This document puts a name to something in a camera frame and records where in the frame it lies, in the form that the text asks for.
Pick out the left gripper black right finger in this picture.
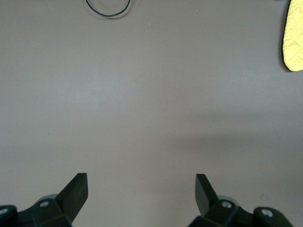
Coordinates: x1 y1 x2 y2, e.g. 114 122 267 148
188 173 293 227

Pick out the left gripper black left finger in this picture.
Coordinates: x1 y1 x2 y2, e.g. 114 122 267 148
0 173 89 227

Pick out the yellow quilted oven mitt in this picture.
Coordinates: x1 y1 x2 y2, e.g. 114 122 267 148
280 0 303 72

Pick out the looped thin black cable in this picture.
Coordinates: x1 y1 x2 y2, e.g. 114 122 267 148
85 0 131 17

